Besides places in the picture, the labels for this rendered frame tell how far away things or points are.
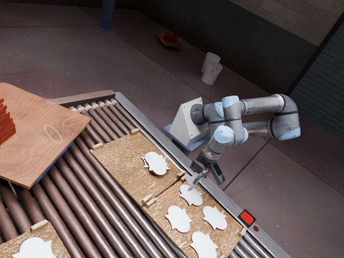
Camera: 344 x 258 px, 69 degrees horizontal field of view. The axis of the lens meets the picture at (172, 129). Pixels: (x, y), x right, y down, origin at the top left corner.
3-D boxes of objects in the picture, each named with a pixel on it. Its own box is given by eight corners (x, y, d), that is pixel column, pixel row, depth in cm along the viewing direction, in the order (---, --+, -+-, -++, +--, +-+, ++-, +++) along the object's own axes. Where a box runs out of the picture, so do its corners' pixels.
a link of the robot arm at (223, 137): (239, 134, 105) (226, 137, 100) (227, 152, 112) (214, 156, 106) (227, 122, 109) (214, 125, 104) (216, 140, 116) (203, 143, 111)
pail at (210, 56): (213, 77, 514) (221, 61, 493) (200, 72, 508) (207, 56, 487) (212, 71, 538) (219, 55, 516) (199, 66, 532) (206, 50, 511)
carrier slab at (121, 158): (136, 132, 156) (137, 130, 156) (184, 176, 141) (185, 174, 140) (88, 152, 131) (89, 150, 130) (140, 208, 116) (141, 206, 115)
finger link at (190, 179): (180, 184, 121) (192, 169, 120) (189, 192, 119) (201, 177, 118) (178, 184, 118) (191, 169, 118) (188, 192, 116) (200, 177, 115)
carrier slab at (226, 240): (185, 176, 141) (186, 175, 140) (244, 231, 126) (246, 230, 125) (141, 209, 116) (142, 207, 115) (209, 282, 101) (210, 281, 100)
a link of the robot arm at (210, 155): (226, 150, 112) (216, 157, 106) (221, 157, 115) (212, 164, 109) (212, 140, 115) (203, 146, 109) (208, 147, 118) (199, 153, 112)
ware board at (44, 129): (3, 84, 133) (3, 81, 132) (91, 121, 135) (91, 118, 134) (-98, 138, 93) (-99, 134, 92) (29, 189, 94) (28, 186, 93)
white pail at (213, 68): (197, 79, 482) (205, 61, 460) (204, 76, 505) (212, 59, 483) (210, 86, 473) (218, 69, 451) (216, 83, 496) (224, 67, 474)
